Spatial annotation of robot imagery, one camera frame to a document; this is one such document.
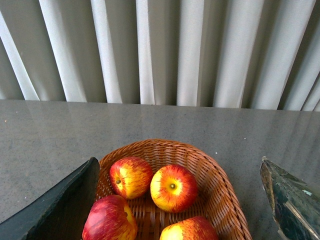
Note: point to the red yellow apple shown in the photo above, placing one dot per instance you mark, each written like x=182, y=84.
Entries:
x=130, y=177
x=194, y=228
x=173, y=188

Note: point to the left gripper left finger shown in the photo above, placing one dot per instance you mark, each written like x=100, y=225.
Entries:
x=61, y=212

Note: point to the left brown wicker basket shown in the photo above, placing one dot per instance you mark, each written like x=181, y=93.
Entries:
x=216, y=199

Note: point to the white pleated curtain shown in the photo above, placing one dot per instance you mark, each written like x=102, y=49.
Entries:
x=258, y=54

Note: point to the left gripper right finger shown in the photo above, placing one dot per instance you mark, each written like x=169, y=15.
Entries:
x=295, y=206

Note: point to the red yellow apple in basket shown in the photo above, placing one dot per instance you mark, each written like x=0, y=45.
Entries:
x=130, y=177

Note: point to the dark red apple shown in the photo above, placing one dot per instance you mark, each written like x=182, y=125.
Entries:
x=110, y=218

